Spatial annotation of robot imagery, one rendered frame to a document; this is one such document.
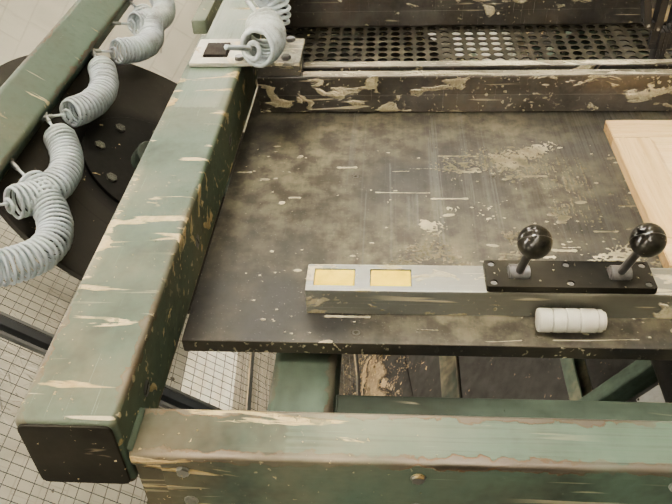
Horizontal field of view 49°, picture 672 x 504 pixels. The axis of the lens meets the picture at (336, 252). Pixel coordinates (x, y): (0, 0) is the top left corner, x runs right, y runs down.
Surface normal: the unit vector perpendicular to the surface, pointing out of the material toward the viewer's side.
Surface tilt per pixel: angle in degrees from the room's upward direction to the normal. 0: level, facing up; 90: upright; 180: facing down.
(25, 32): 90
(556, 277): 54
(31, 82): 90
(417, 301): 90
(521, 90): 90
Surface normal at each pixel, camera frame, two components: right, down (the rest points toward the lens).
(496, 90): -0.06, 0.64
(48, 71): 0.56, -0.62
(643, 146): -0.04, -0.77
